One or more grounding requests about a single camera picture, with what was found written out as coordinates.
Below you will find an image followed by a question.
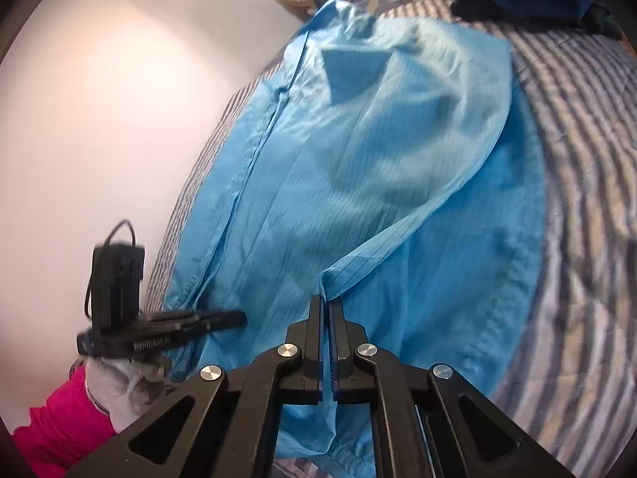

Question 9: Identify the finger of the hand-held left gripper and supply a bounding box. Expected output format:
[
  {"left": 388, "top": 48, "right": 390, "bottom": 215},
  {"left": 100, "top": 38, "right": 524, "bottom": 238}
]
[{"left": 191, "top": 309, "right": 248, "bottom": 333}]

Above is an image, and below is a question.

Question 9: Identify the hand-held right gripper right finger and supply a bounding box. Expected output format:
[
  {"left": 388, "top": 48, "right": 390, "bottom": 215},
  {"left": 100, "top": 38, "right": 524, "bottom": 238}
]
[{"left": 328, "top": 303, "right": 578, "bottom": 478}]

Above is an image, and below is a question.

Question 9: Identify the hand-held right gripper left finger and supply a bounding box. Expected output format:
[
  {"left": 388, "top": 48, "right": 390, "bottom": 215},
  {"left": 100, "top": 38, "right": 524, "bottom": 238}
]
[{"left": 64, "top": 295, "right": 326, "bottom": 478}]

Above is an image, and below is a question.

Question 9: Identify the light blue jacket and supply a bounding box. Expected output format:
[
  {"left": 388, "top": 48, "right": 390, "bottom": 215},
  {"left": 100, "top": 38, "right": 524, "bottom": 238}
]
[{"left": 162, "top": 0, "right": 548, "bottom": 478}]

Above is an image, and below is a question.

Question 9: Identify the person's left forearm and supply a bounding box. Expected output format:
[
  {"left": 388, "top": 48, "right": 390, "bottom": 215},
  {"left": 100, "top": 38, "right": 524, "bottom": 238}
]
[{"left": 12, "top": 366, "right": 117, "bottom": 474}]

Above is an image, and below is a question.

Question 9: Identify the person's left hand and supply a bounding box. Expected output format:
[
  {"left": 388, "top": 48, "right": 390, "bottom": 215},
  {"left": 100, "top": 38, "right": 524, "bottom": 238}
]
[{"left": 84, "top": 353, "right": 172, "bottom": 435}]

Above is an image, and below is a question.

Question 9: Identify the striped bed sheet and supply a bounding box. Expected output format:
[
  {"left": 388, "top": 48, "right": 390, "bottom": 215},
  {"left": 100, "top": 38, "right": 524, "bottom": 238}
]
[{"left": 149, "top": 0, "right": 637, "bottom": 478}]

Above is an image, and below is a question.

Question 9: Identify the dark folded garment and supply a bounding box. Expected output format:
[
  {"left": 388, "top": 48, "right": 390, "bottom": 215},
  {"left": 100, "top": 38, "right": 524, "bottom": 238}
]
[{"left": 450, "top": 0, "right": 623, "bottom": 38}]

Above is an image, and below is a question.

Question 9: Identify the blue folded garment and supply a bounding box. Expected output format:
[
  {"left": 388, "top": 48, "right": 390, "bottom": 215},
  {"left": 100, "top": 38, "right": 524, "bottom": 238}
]
[{"left": 478, "top": 0, "right": 595, "bottom": 18}]

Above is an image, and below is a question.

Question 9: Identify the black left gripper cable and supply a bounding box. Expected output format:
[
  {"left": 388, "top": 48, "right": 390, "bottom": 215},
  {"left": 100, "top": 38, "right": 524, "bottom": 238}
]
[{"left": 82, "top": 219, "right": 136, "bottom": 319}]

